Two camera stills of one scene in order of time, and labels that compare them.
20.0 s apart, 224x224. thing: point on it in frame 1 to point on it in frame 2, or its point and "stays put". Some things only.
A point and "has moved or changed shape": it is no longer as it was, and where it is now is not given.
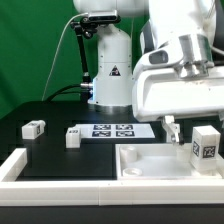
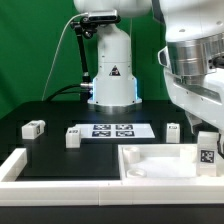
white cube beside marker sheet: x=73 y=138 stays put
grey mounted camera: x=104 y=17 stays put
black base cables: x=56 y=93 stays put
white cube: x=206 y=143 has moved or changed shape
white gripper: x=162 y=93 to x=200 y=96
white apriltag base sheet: x=115 y=131 stays put
